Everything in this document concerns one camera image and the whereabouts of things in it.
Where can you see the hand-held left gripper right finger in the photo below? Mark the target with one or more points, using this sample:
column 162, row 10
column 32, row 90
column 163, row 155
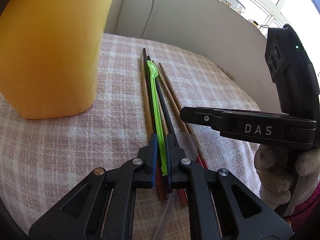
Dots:
column 168, row 155

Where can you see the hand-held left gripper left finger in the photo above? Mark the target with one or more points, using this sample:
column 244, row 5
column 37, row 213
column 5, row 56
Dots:
column 153, row 155

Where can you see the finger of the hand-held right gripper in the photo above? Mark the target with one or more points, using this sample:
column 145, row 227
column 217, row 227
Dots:
column 200, row 117

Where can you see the brown wooden chopstick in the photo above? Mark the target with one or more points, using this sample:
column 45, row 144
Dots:
column 172, row 110
column 175, row 105

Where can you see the green plastic spoon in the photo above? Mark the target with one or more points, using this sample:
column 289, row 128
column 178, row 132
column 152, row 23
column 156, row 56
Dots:
column 156, row 110

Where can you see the yellow plastic container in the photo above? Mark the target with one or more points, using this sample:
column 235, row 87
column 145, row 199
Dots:
column 50, row 55

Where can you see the person's right forearm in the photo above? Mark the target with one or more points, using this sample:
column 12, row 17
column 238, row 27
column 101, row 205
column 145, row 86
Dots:
column 310, row 205

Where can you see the person's right hand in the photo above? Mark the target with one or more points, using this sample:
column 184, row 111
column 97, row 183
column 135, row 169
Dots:
column 272, row 177

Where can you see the clear plastic spoon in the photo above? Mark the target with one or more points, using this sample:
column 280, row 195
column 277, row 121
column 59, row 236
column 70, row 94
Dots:
column 186, row 145

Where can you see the pink plaid cloth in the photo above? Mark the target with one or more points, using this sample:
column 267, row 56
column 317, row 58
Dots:
column 75, row 155

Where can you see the floral cooking pot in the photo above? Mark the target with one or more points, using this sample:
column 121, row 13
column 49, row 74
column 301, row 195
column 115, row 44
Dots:
column 230, row 2

